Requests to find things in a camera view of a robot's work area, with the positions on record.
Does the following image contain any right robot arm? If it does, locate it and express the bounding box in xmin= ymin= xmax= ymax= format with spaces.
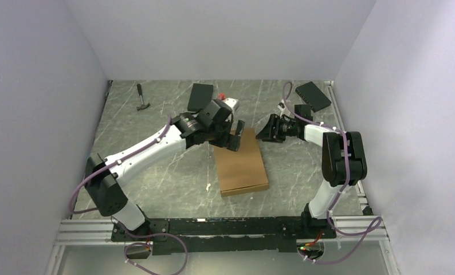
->
xmin=256 ymin=104 xmax=367 ymax=238

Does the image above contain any brown cardboard box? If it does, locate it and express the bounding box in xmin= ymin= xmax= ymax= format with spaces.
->
xmin=213 ymin=128 xmax=269 ymax=197

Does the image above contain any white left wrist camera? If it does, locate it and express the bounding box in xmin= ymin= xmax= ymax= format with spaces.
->
xmin=217 ymin=93 xmax=240 ymax=113

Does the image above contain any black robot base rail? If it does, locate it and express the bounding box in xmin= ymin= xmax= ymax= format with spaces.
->
xmin=111 ymin=215 xmax=336 ymax=256

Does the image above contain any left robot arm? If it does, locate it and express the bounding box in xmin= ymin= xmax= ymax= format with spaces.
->
xmin=83 ymin=98 xmax=245 ymax=241

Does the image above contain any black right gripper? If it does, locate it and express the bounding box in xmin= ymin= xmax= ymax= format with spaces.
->
xmin=256 ymin=114 xmax=299 ymax=143

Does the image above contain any black handled hammer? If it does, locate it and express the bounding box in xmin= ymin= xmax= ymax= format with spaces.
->
xmin=136 ymin=84 xmax=151 ymax=111

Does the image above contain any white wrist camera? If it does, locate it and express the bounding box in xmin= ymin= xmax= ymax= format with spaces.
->
xmin=277 ymin=102 xmax=291 ymax=117
xmin=217 ymin=93 xmax=240 ymax=113

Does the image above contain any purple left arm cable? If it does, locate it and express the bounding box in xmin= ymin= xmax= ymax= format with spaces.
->
xmin=68 ymin=113 xmax=189 ymax=275

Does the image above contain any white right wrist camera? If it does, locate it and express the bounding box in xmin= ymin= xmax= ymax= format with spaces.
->
xmin=277 ymin=102 xmax=291 ymax=117

